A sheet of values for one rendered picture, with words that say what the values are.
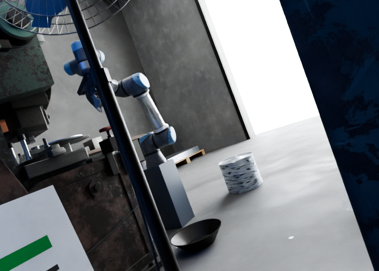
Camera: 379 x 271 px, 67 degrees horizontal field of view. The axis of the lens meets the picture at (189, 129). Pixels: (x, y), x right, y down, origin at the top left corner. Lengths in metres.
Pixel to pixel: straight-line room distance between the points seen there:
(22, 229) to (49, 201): 0.14
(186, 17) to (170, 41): 0.67
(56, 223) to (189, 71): 5.48
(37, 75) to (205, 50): 4.93
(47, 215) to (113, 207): 0.34
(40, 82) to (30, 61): 0.11
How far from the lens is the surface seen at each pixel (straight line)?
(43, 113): 1.69
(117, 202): 1.54
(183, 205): 2.08
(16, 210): 1.30
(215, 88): 6.14
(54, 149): 1.45
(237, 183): 2.30
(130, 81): 1.88
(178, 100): 6.73
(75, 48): 1.55
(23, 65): 1.59
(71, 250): 1.32
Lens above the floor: 0.60
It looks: level
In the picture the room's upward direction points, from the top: 21 degrees counter-clockwise
